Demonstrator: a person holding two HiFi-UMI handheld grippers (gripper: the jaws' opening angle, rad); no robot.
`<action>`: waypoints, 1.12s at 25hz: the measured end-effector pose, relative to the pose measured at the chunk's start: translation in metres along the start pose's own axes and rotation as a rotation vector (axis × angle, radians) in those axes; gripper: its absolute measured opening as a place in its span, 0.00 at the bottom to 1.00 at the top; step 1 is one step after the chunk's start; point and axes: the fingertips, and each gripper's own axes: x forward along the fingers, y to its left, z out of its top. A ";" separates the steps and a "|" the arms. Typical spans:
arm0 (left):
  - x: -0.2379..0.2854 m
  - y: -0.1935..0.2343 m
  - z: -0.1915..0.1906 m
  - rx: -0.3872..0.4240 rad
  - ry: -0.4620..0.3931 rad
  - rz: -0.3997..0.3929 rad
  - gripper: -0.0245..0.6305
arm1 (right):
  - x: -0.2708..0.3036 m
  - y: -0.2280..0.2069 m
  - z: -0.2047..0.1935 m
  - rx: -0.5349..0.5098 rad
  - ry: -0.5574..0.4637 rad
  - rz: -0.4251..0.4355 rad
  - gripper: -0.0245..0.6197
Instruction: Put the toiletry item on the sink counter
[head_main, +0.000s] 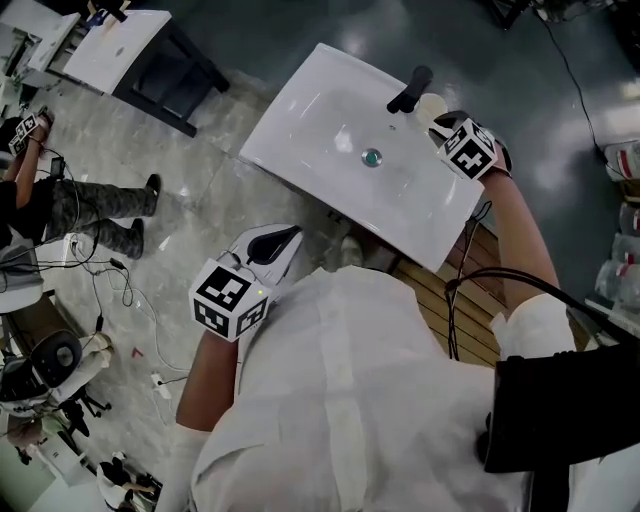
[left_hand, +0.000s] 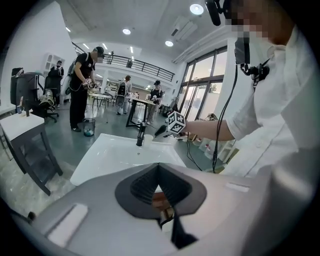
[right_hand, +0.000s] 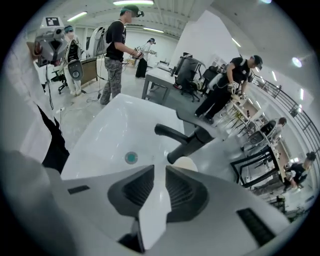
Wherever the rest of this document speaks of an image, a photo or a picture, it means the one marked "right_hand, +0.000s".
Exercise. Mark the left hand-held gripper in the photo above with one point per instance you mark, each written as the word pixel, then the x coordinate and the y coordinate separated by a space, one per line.
pixel 52 32

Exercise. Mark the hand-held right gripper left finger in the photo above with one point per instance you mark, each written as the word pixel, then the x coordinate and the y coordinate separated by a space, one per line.
pixel 100 200

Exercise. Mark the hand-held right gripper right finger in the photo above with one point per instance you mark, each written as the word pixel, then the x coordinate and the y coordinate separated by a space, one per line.
pixel 212 212

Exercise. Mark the white cup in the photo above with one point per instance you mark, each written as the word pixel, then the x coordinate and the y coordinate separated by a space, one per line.
pixel 185 163

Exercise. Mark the person's left forearm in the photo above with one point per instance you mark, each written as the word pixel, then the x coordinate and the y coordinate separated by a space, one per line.
pixel 32 48

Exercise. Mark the white backpack unit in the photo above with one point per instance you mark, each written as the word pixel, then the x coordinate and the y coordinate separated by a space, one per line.
pixel 74 67
pixel 98 40

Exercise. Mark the black green office chair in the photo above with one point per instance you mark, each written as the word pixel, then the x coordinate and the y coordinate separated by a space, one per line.
pixel 60 80

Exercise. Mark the wooden desk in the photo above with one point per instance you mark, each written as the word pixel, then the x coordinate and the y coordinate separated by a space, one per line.
pixel 88 71

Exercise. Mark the long tube ceiling light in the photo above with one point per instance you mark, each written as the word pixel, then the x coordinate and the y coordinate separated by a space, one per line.
pixel 77 16

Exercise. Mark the round sink drain stopper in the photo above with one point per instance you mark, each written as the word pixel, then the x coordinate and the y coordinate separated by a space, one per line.
pixel 131 157

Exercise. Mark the white power strip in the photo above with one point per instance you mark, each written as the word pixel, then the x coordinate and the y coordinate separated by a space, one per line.
pixel 60 109

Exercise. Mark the person's white shirt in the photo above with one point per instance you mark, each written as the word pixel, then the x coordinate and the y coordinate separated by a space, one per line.
pixel 27 105

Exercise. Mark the wooden vanity with white sink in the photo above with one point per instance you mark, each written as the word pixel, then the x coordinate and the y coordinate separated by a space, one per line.
pixel 112 135

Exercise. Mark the person's black trousers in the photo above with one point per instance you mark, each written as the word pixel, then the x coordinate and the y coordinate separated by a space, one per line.
pixel 56 150

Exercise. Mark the long black-legged table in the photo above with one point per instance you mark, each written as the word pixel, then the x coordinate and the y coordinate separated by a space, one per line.
pixel 260 162

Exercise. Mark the black faucet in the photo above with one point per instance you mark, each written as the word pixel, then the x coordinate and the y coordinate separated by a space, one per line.
pixel 185 143

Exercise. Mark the grey table with white top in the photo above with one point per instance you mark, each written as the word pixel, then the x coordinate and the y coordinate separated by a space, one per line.
pixel 157 82

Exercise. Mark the black balcony railing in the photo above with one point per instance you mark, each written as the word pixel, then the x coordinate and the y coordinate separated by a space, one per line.
pixel 287 100

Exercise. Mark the white partition panel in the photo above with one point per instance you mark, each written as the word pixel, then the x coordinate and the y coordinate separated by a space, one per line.
pixel 205 45

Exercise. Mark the round ceiling light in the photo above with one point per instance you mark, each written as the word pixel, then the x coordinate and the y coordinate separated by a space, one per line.
pixel 296 62

